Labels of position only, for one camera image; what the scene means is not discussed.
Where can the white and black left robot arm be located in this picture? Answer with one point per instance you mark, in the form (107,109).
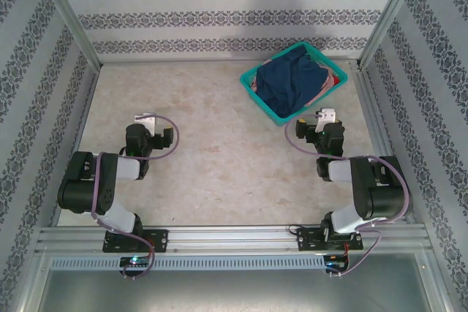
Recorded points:
(124,171)

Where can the controller board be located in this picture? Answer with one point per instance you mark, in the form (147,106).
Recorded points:
(133,261)
(334,262)

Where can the aluminium table side rail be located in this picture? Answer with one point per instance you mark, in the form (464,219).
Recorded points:
(376,114)
(85,107)

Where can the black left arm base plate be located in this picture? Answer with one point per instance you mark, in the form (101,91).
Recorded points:
(159,240)

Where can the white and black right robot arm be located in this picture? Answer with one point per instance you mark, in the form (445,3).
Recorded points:
(340,171)

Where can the left controller board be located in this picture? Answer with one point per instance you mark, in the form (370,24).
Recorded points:
(133,261)

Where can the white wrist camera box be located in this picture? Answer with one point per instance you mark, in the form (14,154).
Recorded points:
(146,121)
(327,114)

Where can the aluminium mounting rail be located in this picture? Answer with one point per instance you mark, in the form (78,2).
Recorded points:
(234,239)

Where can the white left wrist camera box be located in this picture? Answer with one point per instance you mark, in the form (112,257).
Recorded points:
(146,121)

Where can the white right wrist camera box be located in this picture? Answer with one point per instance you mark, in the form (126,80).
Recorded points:
(327,114)

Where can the right controller board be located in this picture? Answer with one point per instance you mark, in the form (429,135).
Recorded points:
(334,262)

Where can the teal plastic basket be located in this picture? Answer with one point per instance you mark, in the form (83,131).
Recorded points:
(261,105)

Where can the aluminium table end rail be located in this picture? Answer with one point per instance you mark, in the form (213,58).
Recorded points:
(219,61)

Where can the blue t-shirt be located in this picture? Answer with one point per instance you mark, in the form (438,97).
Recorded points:
(292,82)

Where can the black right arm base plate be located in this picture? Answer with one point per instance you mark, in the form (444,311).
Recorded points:
(305,240)

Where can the aluminium frame post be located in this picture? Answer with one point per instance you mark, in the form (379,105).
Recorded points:
(71,16)
(388,16)

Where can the pink garment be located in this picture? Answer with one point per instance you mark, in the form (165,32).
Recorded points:
(325,88)

